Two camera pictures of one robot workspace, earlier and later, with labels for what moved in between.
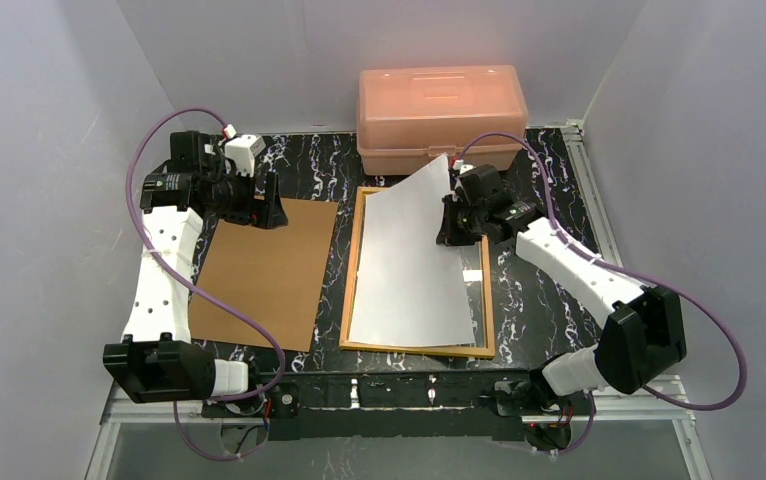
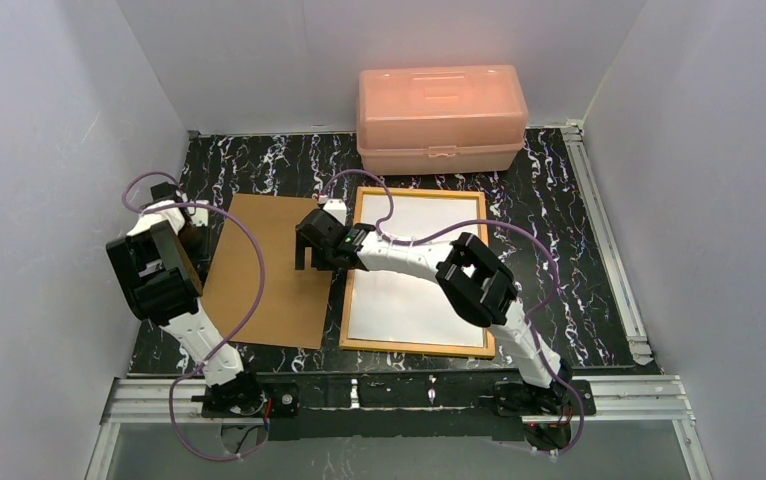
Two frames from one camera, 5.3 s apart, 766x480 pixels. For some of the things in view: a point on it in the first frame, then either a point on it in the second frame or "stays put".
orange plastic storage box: [409, 117] stays put
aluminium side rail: [572, 132] stays put
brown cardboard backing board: [271, 276] stays put
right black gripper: [459, 218] to [313, 234]
